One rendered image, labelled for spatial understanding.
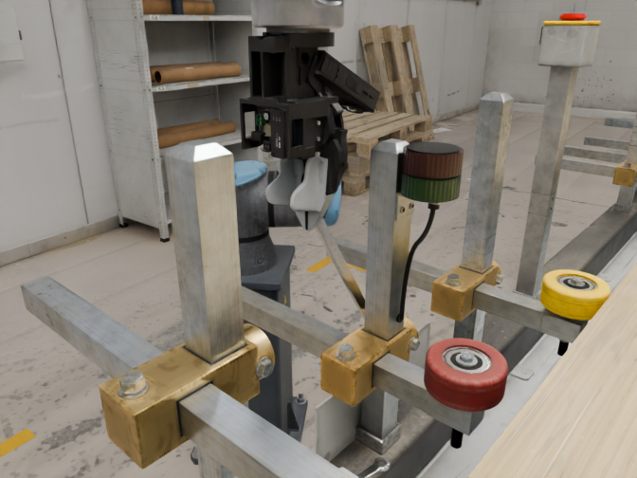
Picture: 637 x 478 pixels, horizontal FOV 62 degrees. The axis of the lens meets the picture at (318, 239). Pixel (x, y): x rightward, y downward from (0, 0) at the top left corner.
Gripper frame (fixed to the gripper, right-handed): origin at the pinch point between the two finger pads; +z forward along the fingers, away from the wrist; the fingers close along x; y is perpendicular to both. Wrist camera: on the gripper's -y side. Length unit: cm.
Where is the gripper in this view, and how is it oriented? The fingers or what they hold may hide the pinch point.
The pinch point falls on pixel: (312, 217)
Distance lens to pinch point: 61.6
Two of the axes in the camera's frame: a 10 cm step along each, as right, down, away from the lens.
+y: -6.7, 2.8, -6.9
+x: 7.4, 2.5, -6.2
